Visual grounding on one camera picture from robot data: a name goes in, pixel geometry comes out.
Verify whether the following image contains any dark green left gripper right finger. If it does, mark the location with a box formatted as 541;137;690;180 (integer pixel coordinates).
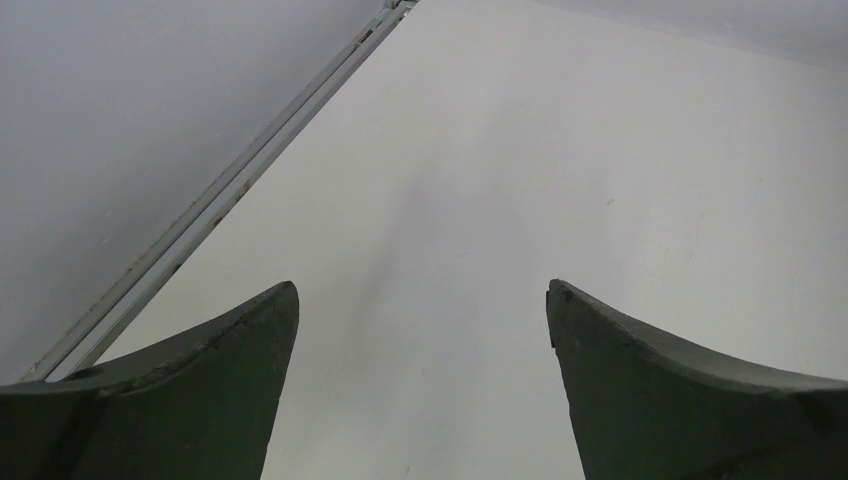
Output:
546;279;847;479

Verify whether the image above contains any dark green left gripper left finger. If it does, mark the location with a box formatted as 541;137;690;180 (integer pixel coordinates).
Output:
1;282;299;479

